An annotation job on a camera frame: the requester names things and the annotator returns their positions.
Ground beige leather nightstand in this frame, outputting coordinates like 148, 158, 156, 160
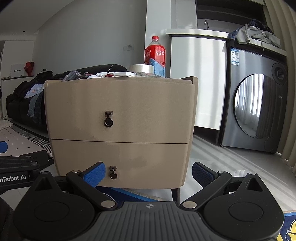
44, 76, 198, 190

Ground black leather sofa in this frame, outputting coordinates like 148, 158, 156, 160
5, 63, 128, 137

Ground clothes on sofa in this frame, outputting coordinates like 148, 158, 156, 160
25, 84, 44, 118

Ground silver washing machine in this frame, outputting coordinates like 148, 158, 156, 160
219, 46, 288, 153

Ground white crumpled cloth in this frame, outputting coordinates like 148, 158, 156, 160
95, 72, 114, 78

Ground white sign board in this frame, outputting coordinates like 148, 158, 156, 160
10, 64, 25, 78

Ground blue yellow floor mat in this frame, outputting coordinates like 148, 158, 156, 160
276, 210, 296, 241

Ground clear plastic packet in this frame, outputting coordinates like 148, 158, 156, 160
62, 70, 81, 81

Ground white small box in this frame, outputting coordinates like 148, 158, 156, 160
114, 71, 137, 77

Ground clear tape roll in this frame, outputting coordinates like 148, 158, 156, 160
128, 64, 154, 74

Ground red soda bottle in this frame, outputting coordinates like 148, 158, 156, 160
144, 36, 166, 77

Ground chrome faucet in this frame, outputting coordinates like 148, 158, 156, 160
204, 20, 209, 30

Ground pile of grey clothes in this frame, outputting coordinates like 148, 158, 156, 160
228, 20, 281, 48

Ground beige curtain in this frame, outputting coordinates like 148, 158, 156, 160
263, 0, 296, 171

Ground white charging cable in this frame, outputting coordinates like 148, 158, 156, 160
106, 47, 128, 73

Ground white wall socket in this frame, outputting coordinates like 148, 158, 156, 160
123, 44, 134, 51

